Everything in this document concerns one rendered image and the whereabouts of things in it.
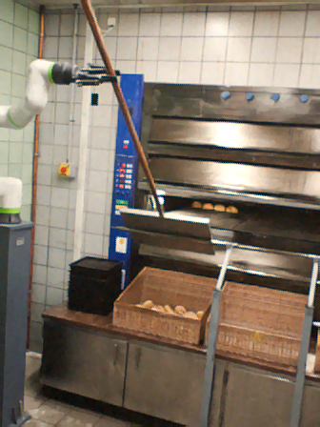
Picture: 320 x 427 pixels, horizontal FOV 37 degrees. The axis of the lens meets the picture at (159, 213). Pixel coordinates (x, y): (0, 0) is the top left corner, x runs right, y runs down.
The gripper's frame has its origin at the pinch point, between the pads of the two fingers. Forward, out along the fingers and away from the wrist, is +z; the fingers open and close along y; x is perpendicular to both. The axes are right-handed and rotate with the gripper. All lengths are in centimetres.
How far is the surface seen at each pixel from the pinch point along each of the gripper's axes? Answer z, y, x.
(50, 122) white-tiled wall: -109, -67, -103
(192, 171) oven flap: 2, -49, -120
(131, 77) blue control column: -45, -90, -79
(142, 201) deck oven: -32, -30, -136
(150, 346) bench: 3, 63, -146
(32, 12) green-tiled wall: -121, -115, -47
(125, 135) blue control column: -47, -61, -105
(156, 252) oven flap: -17, -4, -156
